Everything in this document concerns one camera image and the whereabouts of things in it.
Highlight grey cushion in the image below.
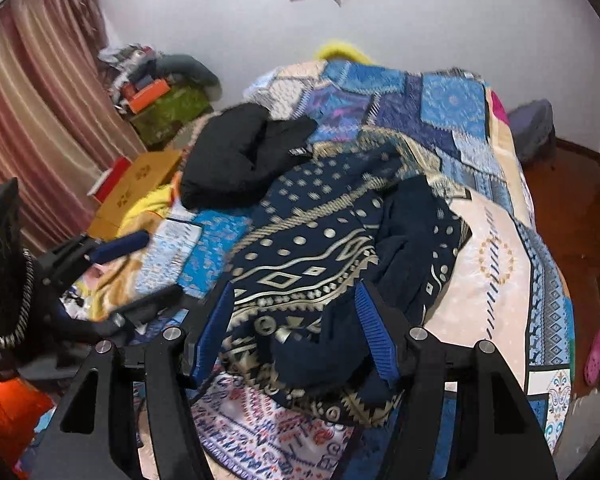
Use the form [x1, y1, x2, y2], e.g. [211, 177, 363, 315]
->
[155, 54, 222, 95]

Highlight orange box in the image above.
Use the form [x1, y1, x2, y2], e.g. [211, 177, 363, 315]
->
[128, 79, 172, 114]

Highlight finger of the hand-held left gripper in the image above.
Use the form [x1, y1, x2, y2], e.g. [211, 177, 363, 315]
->
[42, 230, 151, 283]
[60, 285, 183, 343]

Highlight yellow plush item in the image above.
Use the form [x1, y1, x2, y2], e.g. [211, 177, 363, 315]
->
[315, 37, 377, 66]

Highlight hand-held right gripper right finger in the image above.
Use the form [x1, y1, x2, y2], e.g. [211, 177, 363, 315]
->
[355, 280, 558, 480]

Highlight yellow cardboard box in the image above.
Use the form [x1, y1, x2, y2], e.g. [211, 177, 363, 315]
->
[87, 149, 183, 238]

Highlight blue patchwork quilt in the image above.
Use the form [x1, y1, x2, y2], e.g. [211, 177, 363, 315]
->
[135, 57, 578, 480]

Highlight pink striped curtain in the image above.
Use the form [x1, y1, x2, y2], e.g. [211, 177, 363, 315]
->
[0, 0, 146, 256]

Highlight pink clog shoe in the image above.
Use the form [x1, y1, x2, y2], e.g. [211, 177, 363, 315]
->
[583, 326, 600, 386]

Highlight grey purple backpack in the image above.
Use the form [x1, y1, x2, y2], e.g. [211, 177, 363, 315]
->
[507, 99, 556, 163]

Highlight pile of assorted clutter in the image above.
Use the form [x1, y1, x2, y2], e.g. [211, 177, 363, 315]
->
[99, 44, 161, 106]

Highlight navy patterned fleece garment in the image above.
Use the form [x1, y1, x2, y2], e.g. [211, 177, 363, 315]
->
[220, 142, 476, 428]

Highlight red box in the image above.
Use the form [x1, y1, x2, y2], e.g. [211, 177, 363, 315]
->
[87, 156, 132, 202]

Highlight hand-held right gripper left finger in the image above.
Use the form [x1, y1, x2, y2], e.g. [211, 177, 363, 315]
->
[30, 280, 236, 480]

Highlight black garment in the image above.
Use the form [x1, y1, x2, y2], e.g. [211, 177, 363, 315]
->
[180, 102, 318, 211]

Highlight green box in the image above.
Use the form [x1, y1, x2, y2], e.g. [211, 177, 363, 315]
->
[130, 85, 211, 148]

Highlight black white braided cord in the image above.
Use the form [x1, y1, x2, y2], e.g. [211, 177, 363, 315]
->
[0, 247, 37, 349]

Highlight orange cloth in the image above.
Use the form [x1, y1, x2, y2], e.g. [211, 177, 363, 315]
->
[0, 379, 56, 467]

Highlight yellow cloth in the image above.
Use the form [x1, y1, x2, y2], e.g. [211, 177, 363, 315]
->
[80, 185, 181, 322]

